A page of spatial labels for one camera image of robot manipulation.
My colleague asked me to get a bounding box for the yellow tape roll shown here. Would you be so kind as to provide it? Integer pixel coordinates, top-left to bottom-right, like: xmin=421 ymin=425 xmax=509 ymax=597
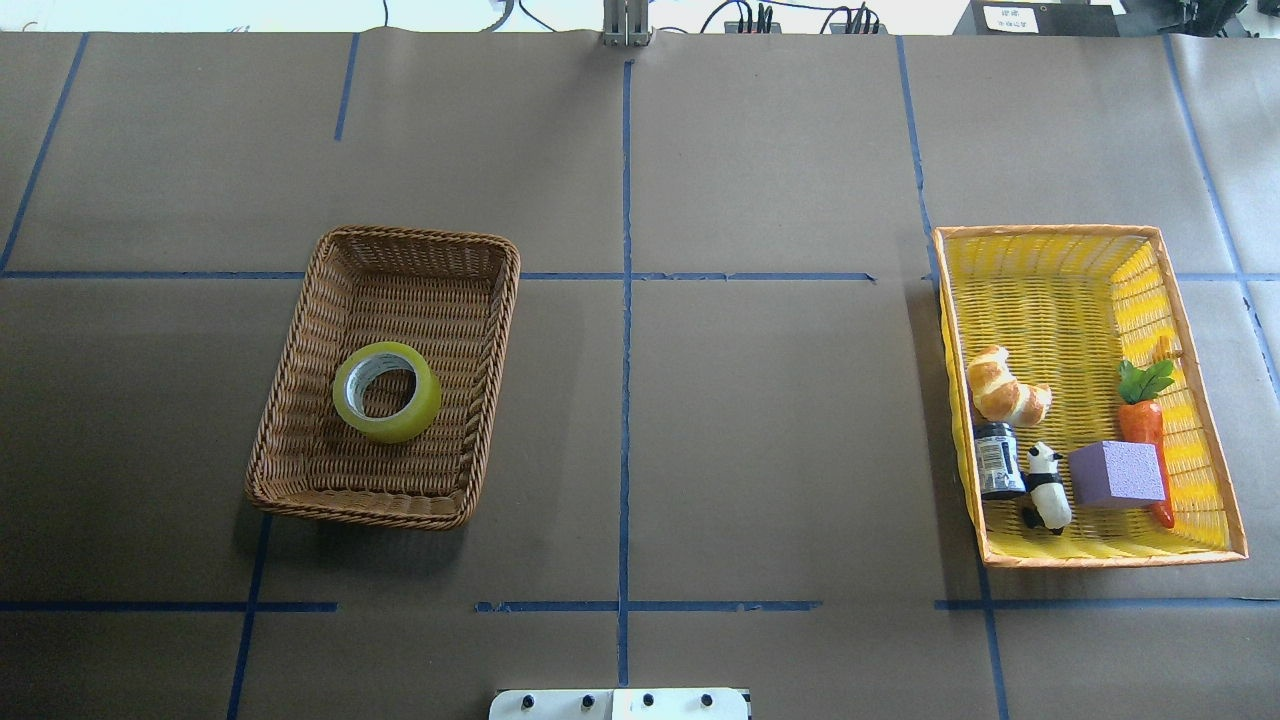
xmin=332 ymin=341 xmax=443 ymax=445

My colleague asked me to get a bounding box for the brown wicker basket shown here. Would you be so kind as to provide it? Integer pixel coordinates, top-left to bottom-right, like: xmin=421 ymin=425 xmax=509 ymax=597
xmin=244 ymin=225 xmax=520 ymax=530

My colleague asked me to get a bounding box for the yellow plastic basket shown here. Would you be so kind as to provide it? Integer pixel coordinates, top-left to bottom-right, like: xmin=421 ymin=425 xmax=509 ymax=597
xmin=933 ymin=225 xmax=1249 ymax=568

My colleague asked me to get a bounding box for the orange black connector block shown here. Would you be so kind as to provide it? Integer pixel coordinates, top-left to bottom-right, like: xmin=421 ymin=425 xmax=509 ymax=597
xmin=723 ymin=1 xmax=782 ymax=35

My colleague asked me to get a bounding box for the toy croissant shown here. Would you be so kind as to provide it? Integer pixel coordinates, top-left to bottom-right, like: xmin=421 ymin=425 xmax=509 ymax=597
xmin=966 ymin=345 xmax=1053 ymax=427

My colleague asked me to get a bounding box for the small dark can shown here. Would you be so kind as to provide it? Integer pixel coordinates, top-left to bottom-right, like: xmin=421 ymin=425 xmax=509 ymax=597
xmin=974 ymin=421 xmax=1027 ymax=501

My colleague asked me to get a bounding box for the black box with label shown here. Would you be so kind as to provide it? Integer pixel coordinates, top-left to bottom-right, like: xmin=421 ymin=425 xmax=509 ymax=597
xmin=952 ymin=1 xmax=1120 ymax=37

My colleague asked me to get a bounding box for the purple foam block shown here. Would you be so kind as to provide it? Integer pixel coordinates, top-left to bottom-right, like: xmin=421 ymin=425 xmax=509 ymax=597
xmin=1068 ymin=441 xmax=1169 ymax=509

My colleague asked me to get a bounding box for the toy carrot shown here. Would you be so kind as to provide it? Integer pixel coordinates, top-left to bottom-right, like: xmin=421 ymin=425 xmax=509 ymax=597
xmin=1117 ymin=354 xmax=1176 ymax=529

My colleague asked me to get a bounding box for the aluminium frame post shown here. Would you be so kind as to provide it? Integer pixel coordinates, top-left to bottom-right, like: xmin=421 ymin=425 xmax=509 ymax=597
xmin=602 ymin=0 xmax=653 ymax=47

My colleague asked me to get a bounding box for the white pillar mount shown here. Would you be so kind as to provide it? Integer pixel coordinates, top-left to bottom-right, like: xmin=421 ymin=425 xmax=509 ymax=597
xmin=488 ymin=687 xmax=753 ymax=719

